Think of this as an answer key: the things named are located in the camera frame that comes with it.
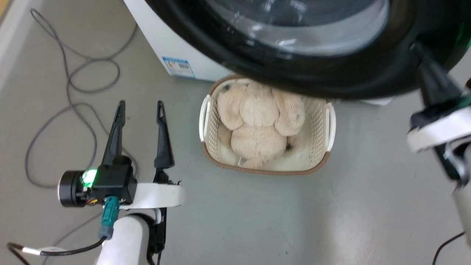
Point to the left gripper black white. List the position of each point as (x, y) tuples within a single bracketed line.
[(114, 180)]

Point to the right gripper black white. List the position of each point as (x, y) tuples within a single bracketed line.
[(438, 130)]

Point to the black round washing machine door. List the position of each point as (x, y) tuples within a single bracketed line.
[(331, 77)]

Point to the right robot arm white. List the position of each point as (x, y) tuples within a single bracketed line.
[(464, 209)]

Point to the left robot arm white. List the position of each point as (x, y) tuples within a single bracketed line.
[(125, 243)]

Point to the white washing machine body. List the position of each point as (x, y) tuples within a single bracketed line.
[(165, 29)]

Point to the blue energy label sticker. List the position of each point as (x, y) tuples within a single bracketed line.
[(179, 67)]

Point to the beige plush toy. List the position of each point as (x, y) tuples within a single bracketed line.
[(257, 110)]

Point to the beige laundry basket brown rim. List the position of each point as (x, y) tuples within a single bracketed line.
[(317, 147)]

